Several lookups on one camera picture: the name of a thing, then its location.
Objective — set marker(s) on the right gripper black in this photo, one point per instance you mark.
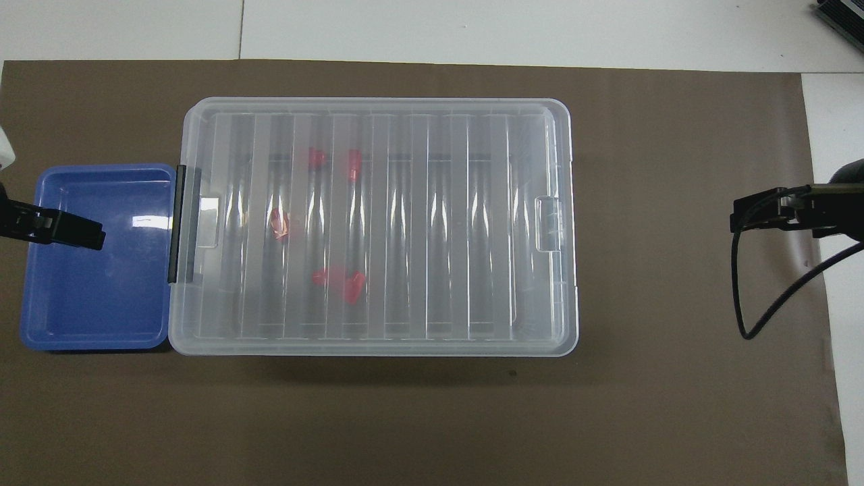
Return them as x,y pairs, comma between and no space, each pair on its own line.
847,212

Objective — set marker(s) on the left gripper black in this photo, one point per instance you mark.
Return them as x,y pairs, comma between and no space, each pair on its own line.
10,219

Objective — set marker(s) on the red block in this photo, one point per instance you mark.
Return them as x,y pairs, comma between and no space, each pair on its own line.
322,276
316,157
352,286
279,224
354,164

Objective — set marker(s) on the clear ribbed plastic lid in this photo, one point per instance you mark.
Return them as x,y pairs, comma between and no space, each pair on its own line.
418,236

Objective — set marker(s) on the blue plastic tray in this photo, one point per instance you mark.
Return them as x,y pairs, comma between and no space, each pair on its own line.
94,297

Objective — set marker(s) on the clear plastic storage box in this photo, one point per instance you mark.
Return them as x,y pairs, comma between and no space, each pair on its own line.
270,324

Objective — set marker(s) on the grey ribbed device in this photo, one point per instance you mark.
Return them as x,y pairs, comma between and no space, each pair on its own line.
844,17

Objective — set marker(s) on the brown table mat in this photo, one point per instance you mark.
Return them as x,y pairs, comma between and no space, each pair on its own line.
432,418

